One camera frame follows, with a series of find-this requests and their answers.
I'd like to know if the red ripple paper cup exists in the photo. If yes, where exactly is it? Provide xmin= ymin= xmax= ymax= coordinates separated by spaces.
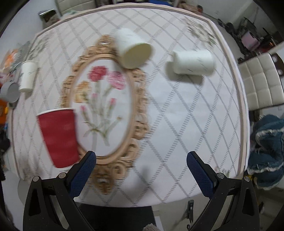
xmin=37 ymin=108 xmax=79 ymax=168

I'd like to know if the white paper cup left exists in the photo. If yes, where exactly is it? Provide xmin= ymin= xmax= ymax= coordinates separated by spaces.
xmin=19 ymin=60 xmax=38 ymax=93

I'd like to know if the white paper cup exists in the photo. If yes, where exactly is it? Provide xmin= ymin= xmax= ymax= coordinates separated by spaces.
xmin=172 ymin=50 xmax=216 ymax=76
xmin=114 ymin=28 xmax=153 ymax=69
xmin=19 ymin=60 xmax=38 ymax=93

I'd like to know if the white paper cup right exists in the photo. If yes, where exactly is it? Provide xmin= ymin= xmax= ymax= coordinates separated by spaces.
xmin=172 ymin=50 xmax=216 ymax=76

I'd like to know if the white paper cup centre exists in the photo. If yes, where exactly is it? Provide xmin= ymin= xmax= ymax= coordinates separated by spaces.
xmin=114 ymin=28 xmax=153 ymax=69

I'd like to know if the blue denim clothes pile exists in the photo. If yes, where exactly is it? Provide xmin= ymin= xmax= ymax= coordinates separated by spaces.
xmin=247 ymin=115 xmax=283 ymax=190

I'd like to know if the orange box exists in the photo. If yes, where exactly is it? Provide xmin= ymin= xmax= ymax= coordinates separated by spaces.
xmin=0 ymin=100 xmax=9 ymax=126

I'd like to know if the floral patterned tablecloth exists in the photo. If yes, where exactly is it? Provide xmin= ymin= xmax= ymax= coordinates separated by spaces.
xmin=10 ymin=4 xmax=248 ymax=207

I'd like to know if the grey mug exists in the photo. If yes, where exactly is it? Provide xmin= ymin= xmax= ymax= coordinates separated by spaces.
xmin=0 ymin=81 xmax=20 ymax=108

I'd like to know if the white padded chair right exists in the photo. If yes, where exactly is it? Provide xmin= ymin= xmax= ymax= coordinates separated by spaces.
xmin=238 ymin=42 xmax=283 ymax=111

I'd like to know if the white padded chair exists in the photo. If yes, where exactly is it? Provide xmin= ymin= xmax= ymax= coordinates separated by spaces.
xmin=55 ymin=0 xmax=96 ymax=15
xmin=238 ymin=42 xmax=283 ymax=111

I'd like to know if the orange snack bag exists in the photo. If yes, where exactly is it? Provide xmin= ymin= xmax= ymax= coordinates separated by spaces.
xmin=1 ymin=49 xmax=18 ymax=71

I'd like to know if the pink suitcase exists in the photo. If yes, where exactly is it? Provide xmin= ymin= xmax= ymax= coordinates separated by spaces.
xmin=241 ymin=31 xmax=259 ymax=50

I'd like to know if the printed paper carton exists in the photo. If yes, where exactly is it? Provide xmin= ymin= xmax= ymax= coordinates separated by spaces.
xmin=38 ymin=9 xmax=60 ymax=28

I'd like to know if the white padded chair left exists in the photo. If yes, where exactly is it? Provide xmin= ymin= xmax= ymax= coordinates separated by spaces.
xmin=55 ymin=0 xmax=96 ymax=15

